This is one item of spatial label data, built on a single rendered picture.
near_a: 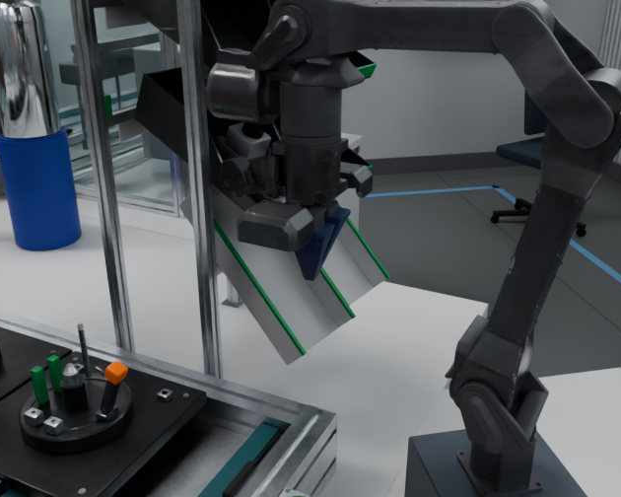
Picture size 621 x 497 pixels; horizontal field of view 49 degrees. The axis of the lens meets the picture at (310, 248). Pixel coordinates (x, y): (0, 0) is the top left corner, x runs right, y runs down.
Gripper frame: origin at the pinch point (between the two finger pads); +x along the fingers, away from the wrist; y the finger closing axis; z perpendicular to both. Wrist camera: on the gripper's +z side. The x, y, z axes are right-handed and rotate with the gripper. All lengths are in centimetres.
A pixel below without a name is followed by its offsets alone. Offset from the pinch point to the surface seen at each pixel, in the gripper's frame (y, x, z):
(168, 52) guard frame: -80, -4, 78
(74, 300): -34, 39, 71
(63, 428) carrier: 9.6, 26.2, 29.0
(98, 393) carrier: 1.9, 26.5, 30.5
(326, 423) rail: -9.5, 29.4, 2.2
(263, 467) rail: 1.4, 29.5, 5.5
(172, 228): -74, 39, 76
